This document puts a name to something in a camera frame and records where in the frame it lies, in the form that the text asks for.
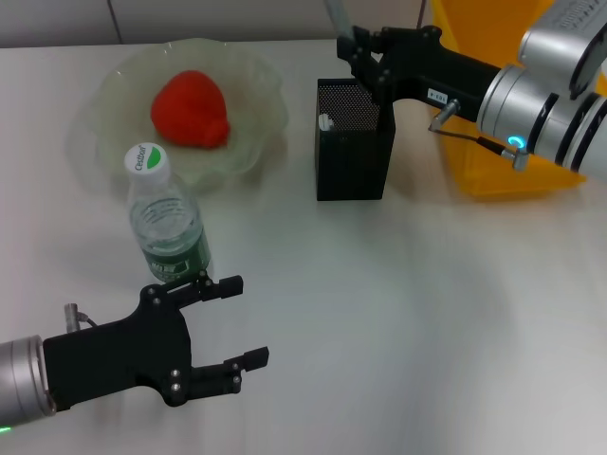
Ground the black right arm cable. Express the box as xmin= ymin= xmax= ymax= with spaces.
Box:
xmin=429 ymin=120 xmax=530 ymax=171

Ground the red-orange fruit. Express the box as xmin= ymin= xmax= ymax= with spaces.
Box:
xmin=150 ymin=69 xmax=232 ymax=151

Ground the translucent wavy fruit plate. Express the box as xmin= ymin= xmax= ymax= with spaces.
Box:
xmin=65 ymin=37 xmax=290 ymax=195

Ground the clear water bottle green label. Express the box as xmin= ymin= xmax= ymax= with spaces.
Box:
xmin=123 ymin=143 xmax=212 ymax=284

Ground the black mesh pen holder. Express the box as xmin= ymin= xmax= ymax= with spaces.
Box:
xmin=315 ymin=78 xmax=397 ymax=203

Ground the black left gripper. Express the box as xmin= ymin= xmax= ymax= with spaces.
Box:
xmin=43 ymin=270 xmax=270 ymax=411

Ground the grey marker pen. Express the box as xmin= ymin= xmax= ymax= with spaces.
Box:
xmin=323 ymin=0 xmax=355 ymax=40

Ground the yellow plastic bin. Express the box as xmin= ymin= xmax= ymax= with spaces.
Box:
xmin=429 ymin=0 xmax=589 ymax=198

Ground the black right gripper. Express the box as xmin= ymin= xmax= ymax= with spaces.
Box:
xmin=336 ymin=26 xmax=502 ymax=122

